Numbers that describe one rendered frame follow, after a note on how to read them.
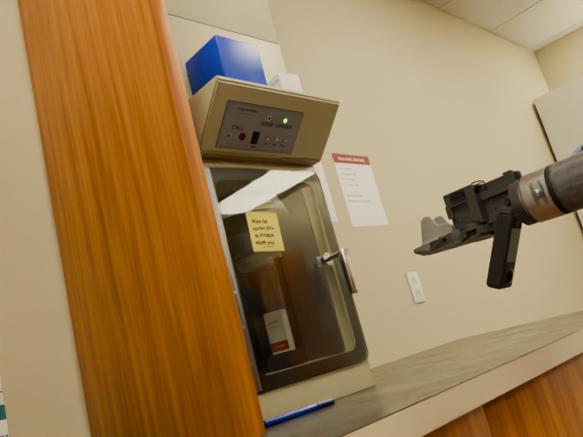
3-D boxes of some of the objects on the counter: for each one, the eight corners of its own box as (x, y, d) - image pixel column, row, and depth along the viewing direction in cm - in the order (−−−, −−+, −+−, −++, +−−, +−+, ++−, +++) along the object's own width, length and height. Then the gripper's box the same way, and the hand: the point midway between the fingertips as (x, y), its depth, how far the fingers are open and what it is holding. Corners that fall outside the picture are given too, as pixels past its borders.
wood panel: (94, 460, 112) (-4, -122, 144) (108, 455, 114) (9, -117, 146) (251, 440, 79) (80, -308, 111) (266, 433, 82) (94, -298, 113)
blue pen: (263, 427, 90) (261, 420, 90) (330, 404, 99) (329, 398, 99) (266, 427, 89) (265, 420, 90) (335, 404, 98) (333, 397, 98)
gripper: (529, 171, 91) (419, 217, 105) (503, 167, 84) (389, 217, 98) (548, 222, 89) (434, 262, 103) (523, 223, 82) (404, 265, 96)
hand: (423, 253), depth 99 cm, fingers closed
